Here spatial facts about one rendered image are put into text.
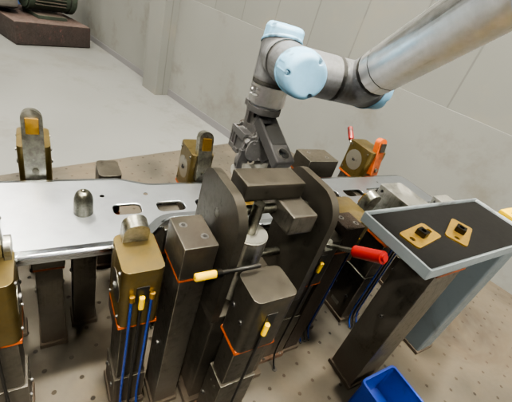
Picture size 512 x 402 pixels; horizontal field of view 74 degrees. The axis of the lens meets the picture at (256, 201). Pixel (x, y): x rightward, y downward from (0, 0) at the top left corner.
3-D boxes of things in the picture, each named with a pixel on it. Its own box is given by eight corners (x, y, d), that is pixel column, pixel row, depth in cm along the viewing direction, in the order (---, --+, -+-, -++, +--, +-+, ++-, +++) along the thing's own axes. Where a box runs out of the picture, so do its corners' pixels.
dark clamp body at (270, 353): (264, 326, 89) (317, 210, 69) (288, 367, 81) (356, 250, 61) (240, 333, 85) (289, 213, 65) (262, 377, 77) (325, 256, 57)
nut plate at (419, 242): (421, 223, 59) (425, 218, 58) (441, 237, 57) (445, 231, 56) (397, 234, 54) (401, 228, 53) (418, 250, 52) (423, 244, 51)
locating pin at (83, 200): (92, 212, 65) (92, 183, 61) (94, 223, 62) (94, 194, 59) (72, 214, 63) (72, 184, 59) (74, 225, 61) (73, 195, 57)
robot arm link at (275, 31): (273, 21, 57) (261, 16, 64) (257, 86, 63) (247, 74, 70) (314, 33, 60) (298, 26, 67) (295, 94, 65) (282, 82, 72)
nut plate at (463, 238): (450, 218, 64) (454, 214, 63) (471, 230, 63) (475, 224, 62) (443, 235, 58) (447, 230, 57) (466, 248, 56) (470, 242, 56)
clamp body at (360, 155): (325, 211, 147) (361, 135, 128) (345, 232, 138) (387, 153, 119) (310, 213, 143) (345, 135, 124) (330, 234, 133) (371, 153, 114)
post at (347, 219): (286, 331, 89) (349, 210, 68) (297, 348, 86) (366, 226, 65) (271, 336, 87) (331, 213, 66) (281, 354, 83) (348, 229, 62)
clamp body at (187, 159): (180, 231, 111) (199, 134, 93) (192, 257, 103) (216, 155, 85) (160, 234, 107) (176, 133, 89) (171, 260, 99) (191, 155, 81)
